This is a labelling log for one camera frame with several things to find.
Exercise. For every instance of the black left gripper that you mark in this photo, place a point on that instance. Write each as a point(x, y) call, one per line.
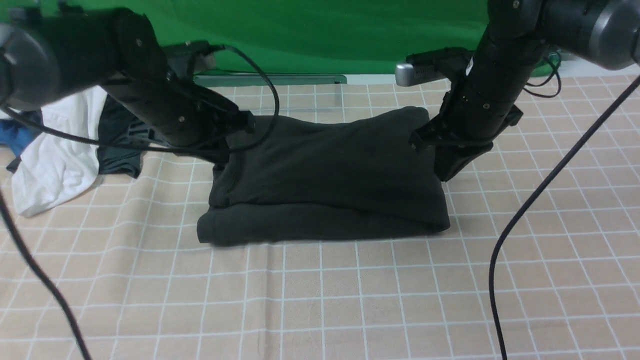
point(191, 119)

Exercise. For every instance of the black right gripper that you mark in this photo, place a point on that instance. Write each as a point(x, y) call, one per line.
point(467, 124)

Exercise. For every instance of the dark gray long-sleeved shirt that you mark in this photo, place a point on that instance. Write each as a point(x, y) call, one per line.
point(359, 180)

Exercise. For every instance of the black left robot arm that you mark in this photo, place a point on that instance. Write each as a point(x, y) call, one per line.
point(45, 59)

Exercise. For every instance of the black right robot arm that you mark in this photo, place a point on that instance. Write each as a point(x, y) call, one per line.
point(486, 82)

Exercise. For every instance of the white crumpled shirt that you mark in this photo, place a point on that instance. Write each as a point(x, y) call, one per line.
point(53, 170)

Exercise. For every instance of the gray-green metal bar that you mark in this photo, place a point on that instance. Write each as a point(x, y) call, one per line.
point(246, 80)

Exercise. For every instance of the green backdrop cloth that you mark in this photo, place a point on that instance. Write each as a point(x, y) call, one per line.
point(315, 37)

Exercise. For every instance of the blue crumpled garment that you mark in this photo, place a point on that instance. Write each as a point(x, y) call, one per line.
point(16, 136)

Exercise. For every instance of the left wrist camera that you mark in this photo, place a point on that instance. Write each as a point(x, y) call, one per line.
point(191, 57)

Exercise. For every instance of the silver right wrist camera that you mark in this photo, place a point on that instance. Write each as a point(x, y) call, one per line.
point(425, 67)

